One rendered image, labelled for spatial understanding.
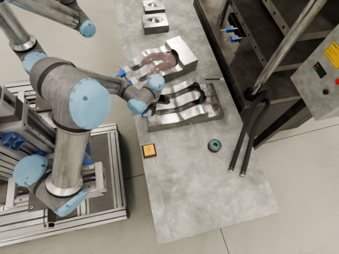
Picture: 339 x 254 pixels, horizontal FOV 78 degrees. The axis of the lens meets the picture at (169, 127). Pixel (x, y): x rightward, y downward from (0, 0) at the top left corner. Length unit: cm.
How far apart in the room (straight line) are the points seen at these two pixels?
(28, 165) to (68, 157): 25
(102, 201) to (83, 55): 183
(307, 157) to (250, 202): 141
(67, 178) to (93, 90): 33
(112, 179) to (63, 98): 138
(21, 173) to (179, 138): 83
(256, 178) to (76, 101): 111
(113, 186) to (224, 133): 101
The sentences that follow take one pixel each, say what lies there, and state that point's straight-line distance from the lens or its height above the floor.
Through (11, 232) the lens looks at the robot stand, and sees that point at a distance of 125.
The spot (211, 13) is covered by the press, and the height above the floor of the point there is 78.
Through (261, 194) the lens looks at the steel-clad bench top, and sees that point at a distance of 137.
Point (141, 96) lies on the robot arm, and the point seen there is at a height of 127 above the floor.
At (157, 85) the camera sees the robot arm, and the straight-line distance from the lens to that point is 91.
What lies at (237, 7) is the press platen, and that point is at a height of 104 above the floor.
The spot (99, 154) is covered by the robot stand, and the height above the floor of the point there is 21.
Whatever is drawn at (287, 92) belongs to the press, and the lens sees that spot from 179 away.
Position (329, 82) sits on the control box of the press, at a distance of 127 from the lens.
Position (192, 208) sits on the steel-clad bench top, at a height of 80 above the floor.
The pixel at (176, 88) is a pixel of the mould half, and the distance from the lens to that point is 139.
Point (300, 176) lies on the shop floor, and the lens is 252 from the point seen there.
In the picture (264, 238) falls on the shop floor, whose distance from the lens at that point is 223.
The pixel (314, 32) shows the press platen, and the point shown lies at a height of 129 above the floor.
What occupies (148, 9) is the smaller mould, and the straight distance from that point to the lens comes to 201.
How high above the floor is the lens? 202
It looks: 64 degrees down
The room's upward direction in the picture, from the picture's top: 7 degrees clockwise
